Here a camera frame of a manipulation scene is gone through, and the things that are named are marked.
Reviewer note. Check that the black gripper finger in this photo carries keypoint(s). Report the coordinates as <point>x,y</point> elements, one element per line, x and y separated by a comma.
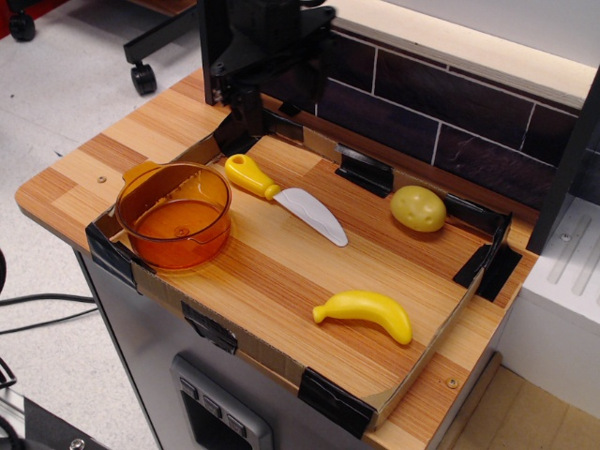
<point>309,80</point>
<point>247,108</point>

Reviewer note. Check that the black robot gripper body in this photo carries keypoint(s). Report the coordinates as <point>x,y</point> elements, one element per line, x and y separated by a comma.
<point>269,37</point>

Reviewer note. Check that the yellow handled white toy knife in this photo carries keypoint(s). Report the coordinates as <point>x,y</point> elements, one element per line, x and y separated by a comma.
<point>243,171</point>

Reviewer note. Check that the orange transparent plastic pot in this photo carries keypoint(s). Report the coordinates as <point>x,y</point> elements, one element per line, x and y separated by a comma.
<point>176,215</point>

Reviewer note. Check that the cardboard fence with black tape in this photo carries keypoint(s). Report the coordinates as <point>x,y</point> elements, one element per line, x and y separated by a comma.
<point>244,318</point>

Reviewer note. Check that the black chair base leg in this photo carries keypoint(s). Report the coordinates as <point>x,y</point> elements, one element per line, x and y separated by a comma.
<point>161,35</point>

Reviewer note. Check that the black chair caster wheel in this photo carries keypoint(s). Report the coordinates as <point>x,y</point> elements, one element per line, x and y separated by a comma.
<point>143,79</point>

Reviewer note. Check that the yellow toy potato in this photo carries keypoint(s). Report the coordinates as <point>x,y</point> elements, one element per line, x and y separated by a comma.
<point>418,208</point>

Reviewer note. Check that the yellow toy banana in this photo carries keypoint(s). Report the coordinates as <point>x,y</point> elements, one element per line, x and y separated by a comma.
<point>371,307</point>

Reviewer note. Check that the black far caster wheel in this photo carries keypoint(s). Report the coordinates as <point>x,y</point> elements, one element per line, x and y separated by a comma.
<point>22,27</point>

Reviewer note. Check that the black vertical post left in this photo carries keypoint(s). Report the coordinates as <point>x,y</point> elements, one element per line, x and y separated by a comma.
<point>215,38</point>

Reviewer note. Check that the black vertical post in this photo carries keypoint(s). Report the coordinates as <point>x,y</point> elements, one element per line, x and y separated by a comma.
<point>215,38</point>
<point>558,197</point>

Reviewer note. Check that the black vertical post right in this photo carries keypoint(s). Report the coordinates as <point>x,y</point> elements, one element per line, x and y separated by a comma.
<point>558,197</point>

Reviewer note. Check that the black metal bracket with screw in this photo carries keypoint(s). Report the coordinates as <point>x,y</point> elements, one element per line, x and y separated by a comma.
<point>44,427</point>

